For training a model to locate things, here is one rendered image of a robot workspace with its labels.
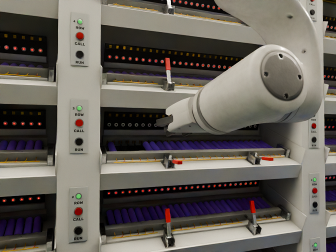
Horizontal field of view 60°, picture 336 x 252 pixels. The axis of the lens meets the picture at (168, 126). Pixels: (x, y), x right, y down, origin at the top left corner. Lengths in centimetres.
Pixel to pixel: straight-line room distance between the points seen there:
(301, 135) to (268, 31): 56
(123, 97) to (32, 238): 40
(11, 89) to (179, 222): 54
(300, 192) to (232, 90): 68
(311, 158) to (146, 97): 56
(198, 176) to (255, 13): 47
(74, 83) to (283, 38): 46
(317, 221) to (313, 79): 68
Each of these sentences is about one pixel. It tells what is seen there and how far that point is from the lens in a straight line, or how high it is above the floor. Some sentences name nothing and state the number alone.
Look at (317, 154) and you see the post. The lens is 103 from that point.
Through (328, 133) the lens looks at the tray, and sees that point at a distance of 132.
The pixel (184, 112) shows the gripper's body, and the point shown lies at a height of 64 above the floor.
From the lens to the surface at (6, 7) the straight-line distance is 77.
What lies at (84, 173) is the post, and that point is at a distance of 70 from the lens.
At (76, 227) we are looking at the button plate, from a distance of 73.
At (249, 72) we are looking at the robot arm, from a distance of 34.
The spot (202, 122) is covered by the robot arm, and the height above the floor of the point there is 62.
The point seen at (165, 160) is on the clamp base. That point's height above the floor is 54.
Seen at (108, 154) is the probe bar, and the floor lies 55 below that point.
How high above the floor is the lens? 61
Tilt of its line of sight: 2 degrees up
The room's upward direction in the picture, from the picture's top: straight up
